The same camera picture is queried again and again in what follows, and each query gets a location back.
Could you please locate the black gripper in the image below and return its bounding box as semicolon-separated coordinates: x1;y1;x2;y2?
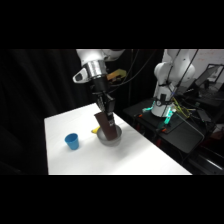
90;77;116;129

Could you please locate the brown plastic cup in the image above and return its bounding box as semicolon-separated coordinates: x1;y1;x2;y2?
93;111;118;141

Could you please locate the yellow object behind arm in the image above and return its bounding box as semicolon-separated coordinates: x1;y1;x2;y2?
106;68;128;82

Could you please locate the grey bowl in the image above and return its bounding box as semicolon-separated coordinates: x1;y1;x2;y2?
97;123;123;147

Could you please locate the blue plastic cup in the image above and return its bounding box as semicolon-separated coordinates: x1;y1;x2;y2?
64;132;80;151

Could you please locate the black robot stand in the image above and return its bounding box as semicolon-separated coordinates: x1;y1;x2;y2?
122;97;205;155

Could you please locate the dark monitor screen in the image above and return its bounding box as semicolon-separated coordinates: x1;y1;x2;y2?
194;63;224;90

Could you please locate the black hanging cable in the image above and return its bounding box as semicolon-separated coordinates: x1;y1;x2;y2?
108;49;158;93

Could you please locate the yellow cable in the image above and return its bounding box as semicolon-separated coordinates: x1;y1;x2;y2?
171;97;193;120

